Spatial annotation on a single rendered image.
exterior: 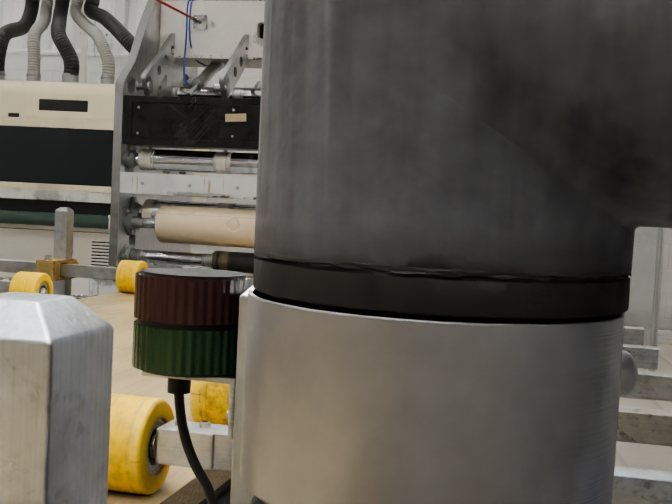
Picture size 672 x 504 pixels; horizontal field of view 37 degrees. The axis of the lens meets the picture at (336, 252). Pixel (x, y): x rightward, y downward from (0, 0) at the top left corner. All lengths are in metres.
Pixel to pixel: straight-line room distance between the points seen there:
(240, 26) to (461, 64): 3.37
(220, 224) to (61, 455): 2.96
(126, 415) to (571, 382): 0.68
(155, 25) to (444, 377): 3.45
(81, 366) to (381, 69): 0.13
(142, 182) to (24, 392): 3.06
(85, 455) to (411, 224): 0.14
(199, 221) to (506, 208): 3.08
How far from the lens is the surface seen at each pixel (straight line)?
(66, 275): 2.56
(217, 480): 0.98
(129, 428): 0.83
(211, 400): 1.07
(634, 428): 1.03
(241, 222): 3.19
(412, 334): 0.17
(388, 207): 0.17
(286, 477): 0.18
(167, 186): 3.27
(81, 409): 0.27
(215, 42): 3.55
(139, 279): 0.51
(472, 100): 0.17
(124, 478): 0.84
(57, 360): 0.25
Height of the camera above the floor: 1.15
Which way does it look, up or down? 3 degrees down
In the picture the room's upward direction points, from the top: 3 degrees clockwise
